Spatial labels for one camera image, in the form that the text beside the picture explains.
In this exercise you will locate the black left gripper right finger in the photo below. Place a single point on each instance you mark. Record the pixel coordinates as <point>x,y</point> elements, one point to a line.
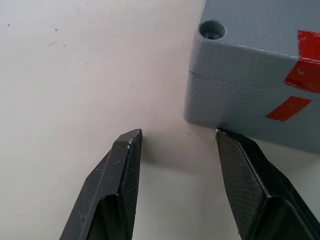
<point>252,185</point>

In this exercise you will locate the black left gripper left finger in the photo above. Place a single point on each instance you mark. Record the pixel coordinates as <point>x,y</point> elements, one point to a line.
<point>107,185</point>

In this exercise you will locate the grey box base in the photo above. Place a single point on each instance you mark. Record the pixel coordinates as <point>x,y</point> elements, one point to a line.
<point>225,105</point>

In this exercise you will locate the red tape strip on lid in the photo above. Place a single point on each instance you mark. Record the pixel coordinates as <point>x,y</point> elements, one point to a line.
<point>308,60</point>

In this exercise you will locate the grey box lid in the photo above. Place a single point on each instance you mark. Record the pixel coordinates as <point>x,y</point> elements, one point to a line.
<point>250,45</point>

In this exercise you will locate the red tape strip on base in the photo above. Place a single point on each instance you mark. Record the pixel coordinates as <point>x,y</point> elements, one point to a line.
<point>287,108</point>

